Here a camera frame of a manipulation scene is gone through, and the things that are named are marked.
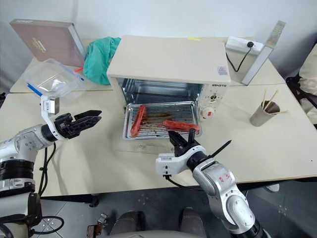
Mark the white oven knob red mark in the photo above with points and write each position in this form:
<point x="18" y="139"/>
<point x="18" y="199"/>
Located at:
<point x="207" y="113"/>

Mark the beige fabric bundle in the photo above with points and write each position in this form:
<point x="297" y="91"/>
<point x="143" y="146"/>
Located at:
<point x="309" y="74"/>

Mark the wooden chopstick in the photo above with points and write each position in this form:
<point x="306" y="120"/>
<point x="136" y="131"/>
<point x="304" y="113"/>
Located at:
<point x="264" y="99"/>
<point x="281" y="112"/>
<point x="272" y="98"/>

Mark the dark grey rounded shape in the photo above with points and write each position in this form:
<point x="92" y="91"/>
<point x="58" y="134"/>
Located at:
<point x="192" y="223"/>
<point x="131" y="225"/>

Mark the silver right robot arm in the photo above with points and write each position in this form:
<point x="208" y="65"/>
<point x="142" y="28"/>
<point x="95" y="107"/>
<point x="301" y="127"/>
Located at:
<point x="223" y="186"/>

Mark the yellow tape piece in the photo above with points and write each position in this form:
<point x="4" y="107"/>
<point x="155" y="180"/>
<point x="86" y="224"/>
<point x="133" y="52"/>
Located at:
<point x="194" y="38"/>

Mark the brown hardcover book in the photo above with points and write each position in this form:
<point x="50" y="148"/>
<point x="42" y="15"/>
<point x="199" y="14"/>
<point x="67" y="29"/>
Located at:
<point x="49" y="39"/>

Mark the white power strip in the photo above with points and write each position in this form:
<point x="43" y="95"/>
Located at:
<point x="237" y="43"/>

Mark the white shoe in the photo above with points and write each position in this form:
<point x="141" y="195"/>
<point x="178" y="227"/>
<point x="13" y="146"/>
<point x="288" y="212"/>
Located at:
<point x="272" y="187"/>

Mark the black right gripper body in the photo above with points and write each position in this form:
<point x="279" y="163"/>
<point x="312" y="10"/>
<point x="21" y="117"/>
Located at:
<point x="184" y="147"/>

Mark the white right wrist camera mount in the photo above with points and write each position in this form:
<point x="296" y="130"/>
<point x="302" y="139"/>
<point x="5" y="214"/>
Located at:
<point x="173" y="163"/>

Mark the small orange pen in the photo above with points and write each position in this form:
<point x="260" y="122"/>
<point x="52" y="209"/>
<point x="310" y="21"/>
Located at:
<point x="78" y="69"/>

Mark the rusty metal clamp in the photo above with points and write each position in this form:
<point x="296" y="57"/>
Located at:
<point x="96" y="226"/>

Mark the straight red sausage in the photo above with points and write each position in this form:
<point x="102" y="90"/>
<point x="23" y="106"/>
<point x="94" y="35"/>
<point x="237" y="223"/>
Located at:
<point x="182" y="125"/>

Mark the cream toaster oven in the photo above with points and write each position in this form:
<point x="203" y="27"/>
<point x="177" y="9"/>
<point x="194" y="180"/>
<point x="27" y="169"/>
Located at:
<point x="171" y="59"/>

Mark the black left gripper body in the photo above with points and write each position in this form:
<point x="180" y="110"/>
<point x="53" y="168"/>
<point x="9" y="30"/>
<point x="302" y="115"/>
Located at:
<point x="68" y="126"/>

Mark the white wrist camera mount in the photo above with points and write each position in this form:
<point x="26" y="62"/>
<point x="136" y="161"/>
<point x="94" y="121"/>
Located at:
<point x="48" y="106"/>
<point x="173" y="163"/>

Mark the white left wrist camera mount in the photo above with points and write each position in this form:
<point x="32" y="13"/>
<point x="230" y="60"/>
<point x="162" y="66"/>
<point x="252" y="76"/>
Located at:
<point x="48" y="106"/>

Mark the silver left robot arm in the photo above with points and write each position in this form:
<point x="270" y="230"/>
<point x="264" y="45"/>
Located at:
<point x="22" y="143"/>

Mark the metal baking tray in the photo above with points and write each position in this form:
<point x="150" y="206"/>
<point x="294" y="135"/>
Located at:
<point x="158" y="129"/>

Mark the black chair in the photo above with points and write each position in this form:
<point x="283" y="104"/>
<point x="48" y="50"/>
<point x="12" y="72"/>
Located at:
<point x="293" y="85"/>

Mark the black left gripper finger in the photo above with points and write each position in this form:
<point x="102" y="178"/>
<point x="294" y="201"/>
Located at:
<point x="90" y="113"/>
<point x="90" y="122"/>

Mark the metal cup with chopsticks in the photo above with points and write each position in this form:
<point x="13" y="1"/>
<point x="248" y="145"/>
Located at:
<point x="262" y="116"/>

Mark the green cloth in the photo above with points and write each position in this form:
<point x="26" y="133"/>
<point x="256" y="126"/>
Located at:
<point x="99" y="62"/>

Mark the curved red sausage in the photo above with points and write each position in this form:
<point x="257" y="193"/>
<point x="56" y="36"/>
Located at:
<point x="138" y="120"/>

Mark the clear plastic container blue clips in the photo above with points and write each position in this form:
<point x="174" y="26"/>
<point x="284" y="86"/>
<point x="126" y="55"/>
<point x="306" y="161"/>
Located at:
<point x="53" y="79"/>

